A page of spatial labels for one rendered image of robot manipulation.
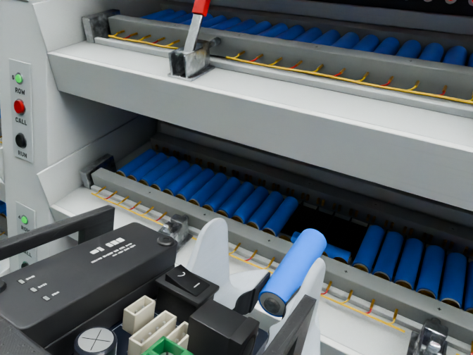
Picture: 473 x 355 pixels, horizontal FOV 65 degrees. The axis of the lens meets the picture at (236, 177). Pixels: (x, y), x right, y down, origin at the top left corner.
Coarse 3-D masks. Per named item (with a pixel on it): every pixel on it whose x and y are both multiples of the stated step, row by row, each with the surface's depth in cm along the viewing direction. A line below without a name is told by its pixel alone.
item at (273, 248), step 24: (120, 192) 48; (144, 192) 46; (144, 216) 44; (192, 216) 42; (216, 216) 42; (240, 240) 40; (264, 240) 39; (336, 264) 36; (360, 288) 35; (384, 288) 34; (360, 312) 34; (408, 312) 33; (432, 312) 32; (456, 312) 32; (456, 336) 32
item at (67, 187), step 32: (128, 128) 56; (64, 160) 47; (96, 160) 51; (128, 160) 56; (256, 160) 51; (288, 160) 48; (64, 192) 49; (96, 192) 50; (384, 192) 44; (416, 288) 37; (320, 320) 34; (352, 320) 34; (384, 320) 34; (320, 352) 33; (352, 352) 32; (384, 352) 32; (448, 352) 32
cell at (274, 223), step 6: (288, 198) 45; (294, 198) 45; (282, 204) 44; (288, 204) 44; (294, 204) 45; (282, 210) 43; (288, 210) 44; (294, 210) 45; (276, 216) 43; (282, 216) 43; (288, 216) 43; (270, 222) 42; (276, 222) 42; (282, 222) 42; (264, 228) 42; (270, 228) 41; (276, 228) 41; (282, 228) 43; (276, 234) 41
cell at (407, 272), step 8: (408, 240) 40; (416, 240) 39; (408, 248) 39; (416, 248) 38; (408, 256) 38; (416, 256) 38; (400, 264) 37; (408, 264) 37; (416, 264) 37; (400, 272) 36; (408, 272) 36; (416, 272) 36; (400, 280) 36; (408, 280) 35
